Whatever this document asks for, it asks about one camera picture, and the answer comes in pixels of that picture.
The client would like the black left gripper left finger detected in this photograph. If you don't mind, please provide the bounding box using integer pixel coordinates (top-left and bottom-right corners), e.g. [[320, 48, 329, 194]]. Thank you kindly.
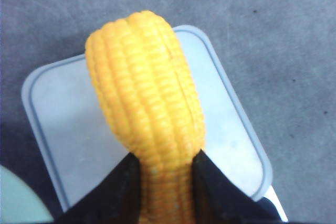
[[56, 153, 141, 223]]

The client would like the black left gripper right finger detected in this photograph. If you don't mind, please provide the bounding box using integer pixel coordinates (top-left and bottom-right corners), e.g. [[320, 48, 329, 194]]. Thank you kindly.
[[192, 151, 282, 223]]

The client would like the pale green plate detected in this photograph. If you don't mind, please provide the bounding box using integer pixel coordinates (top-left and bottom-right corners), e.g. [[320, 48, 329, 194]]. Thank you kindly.
[[1, 166, 54, 223]]

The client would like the silver digital kitchen scale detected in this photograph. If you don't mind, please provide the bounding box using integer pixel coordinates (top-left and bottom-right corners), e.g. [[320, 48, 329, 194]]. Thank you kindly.
[[22, 25, 288, 221]]

